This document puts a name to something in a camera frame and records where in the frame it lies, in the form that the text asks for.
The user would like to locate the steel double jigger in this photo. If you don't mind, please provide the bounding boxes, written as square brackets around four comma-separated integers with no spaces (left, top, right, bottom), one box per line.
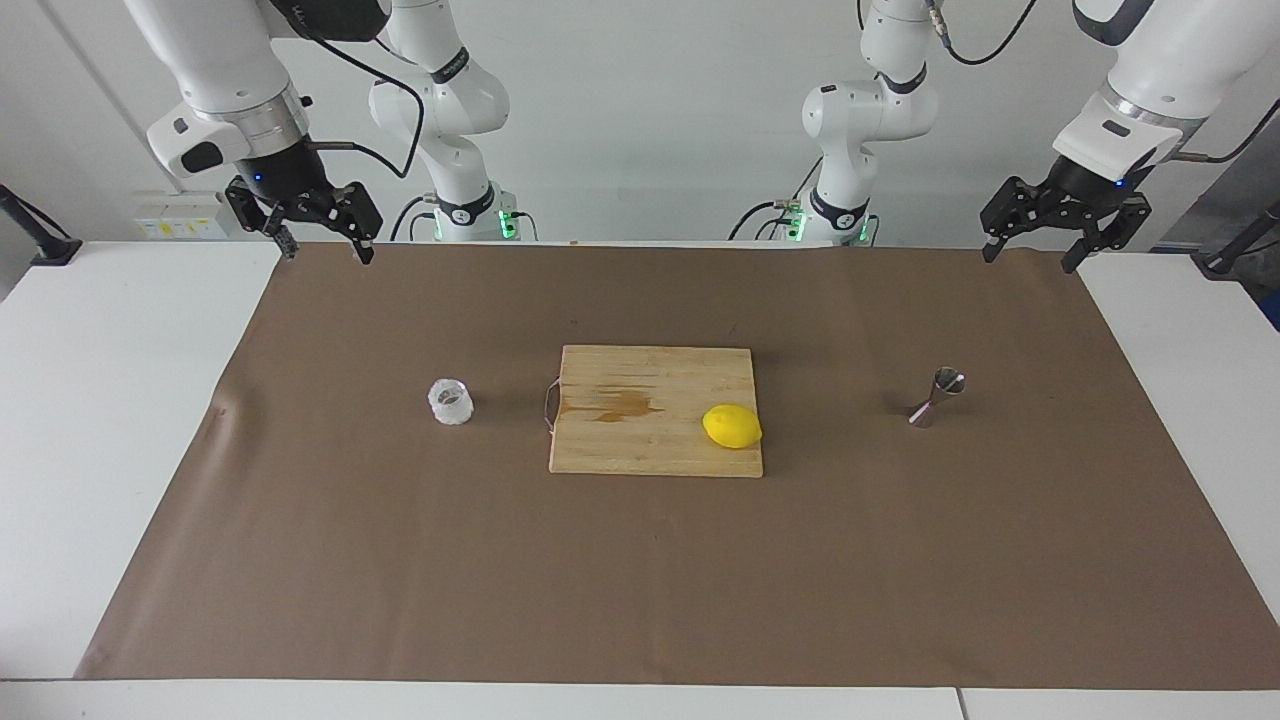
[908,367,967,429]

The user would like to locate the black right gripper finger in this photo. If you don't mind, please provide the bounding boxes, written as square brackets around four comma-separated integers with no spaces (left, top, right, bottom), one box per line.
[300,183,384,266]
[225,178,301,263]

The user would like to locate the black right base cable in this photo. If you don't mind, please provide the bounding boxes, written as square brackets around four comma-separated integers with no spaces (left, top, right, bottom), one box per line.
[390,195,541,243]

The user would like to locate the black camera stand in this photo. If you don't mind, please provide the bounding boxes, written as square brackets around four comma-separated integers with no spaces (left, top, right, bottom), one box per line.
[0,183,83,267]
[1195,198,1280,281]

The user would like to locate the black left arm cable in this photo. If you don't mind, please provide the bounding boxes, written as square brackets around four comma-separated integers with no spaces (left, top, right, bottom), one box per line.
[925,0,1280,166]

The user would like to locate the black base cable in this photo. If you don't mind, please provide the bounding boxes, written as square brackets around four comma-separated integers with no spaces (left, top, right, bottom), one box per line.
[390,195,541,243]
[728,155,826,243]

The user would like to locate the white wall socket box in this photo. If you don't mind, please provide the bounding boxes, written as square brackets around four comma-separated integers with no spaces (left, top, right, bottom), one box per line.
[133,190,239,241]

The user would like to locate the yellow lemon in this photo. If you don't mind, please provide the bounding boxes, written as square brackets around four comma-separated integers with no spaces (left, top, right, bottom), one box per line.
[702,404,763,450]

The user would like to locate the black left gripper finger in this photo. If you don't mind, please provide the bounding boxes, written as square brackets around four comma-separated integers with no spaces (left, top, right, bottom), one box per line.
[980,178,1057,264]
[1062,195,1153,274]

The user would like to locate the black left base cable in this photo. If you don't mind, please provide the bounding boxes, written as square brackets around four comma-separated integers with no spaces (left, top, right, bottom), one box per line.
[728,155,826,243]

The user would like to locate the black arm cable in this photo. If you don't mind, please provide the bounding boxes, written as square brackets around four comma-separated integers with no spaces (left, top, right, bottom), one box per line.
[270,0,427,181]
[925,0,1280,166]

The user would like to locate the brown paper table mat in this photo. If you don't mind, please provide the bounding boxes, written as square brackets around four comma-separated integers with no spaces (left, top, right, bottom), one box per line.
[75,240,1280,691]

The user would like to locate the wooden cutting board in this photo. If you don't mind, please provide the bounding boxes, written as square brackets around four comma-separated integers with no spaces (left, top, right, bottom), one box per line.
[543,345,764,478]

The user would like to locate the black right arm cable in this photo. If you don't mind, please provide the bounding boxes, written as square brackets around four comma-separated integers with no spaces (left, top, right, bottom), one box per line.
[270,0,427,181]

